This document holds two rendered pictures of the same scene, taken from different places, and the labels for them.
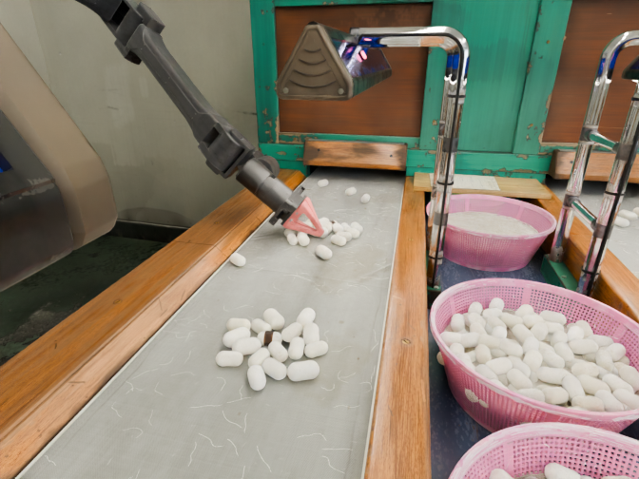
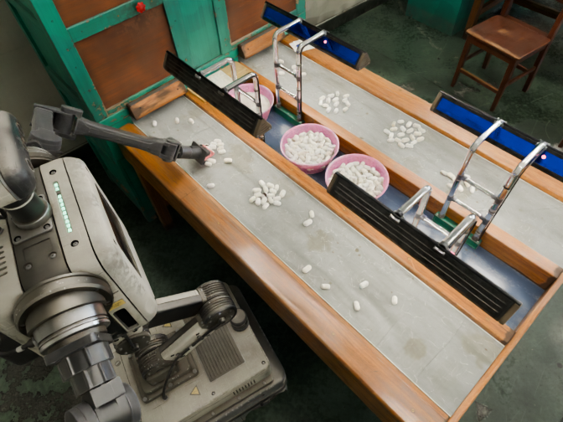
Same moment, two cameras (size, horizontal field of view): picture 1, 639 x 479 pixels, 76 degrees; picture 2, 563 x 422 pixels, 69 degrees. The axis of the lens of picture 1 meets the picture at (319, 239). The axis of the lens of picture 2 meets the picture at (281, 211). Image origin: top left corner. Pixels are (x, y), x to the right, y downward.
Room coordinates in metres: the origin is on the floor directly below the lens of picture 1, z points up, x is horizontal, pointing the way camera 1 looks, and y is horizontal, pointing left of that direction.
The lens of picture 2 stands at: (-0.28, 0.87, 2.08)
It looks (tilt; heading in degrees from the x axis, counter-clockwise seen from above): 54 degrees down; 308
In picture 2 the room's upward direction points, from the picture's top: 4 degrees counter-clockwise
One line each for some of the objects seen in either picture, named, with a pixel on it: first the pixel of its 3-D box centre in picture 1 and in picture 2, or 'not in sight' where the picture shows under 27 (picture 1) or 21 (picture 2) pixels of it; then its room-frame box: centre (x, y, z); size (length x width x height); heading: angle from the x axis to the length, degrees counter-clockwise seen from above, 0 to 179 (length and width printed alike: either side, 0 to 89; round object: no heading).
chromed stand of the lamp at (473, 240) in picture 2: not in sight; (485, 186); (-0.31, -0.31, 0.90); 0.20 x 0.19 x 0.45; 167
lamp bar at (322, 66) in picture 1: (357, 61); (212, 89); (0.74, -0.06, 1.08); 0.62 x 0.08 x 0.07; 167
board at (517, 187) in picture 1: (476, 184); (220, 80); (1.06, -0.42, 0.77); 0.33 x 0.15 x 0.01; 77
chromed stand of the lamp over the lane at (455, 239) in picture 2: not in sight; (419, 252); (-0.22, 0.08, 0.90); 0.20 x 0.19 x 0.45; 167
